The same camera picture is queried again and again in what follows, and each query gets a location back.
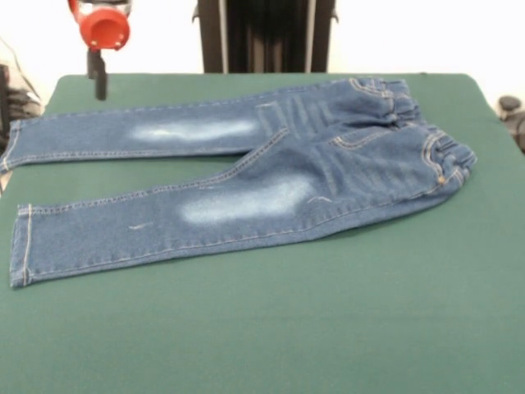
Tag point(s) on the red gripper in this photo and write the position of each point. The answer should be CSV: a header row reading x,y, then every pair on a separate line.
x,y
104,30

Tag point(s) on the blue denim jeans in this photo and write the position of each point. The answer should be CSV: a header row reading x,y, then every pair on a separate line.
x,y
246,189

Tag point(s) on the black wheeled stand base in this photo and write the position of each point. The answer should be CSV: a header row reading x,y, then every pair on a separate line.
x,y
510,104
16,135

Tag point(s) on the dark green table cloth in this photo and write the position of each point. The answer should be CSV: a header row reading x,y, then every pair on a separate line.
x,y
262,340

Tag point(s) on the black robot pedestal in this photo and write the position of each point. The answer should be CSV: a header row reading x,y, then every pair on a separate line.
x,y
266,37

